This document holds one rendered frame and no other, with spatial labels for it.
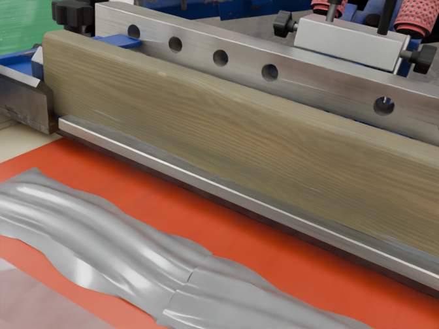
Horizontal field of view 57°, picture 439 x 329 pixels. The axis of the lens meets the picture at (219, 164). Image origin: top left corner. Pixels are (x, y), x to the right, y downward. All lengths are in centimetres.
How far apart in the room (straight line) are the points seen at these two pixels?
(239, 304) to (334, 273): 8
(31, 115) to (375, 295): 32
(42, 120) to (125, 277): 18
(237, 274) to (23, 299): 13
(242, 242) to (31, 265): 15
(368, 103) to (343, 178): 22
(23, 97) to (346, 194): 28
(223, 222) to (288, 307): 9
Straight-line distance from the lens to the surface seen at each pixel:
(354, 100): 48
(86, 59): 35
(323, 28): 53
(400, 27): 64
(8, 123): 45
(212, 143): 30
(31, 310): 27
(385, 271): 32
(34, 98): 39
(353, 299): 30
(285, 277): 30
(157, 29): 57
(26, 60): 50
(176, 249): 29
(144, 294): 26
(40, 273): 28
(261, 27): 233
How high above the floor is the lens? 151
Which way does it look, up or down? 58 degrees down
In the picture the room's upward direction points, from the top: 13 degrees counter-clockwise
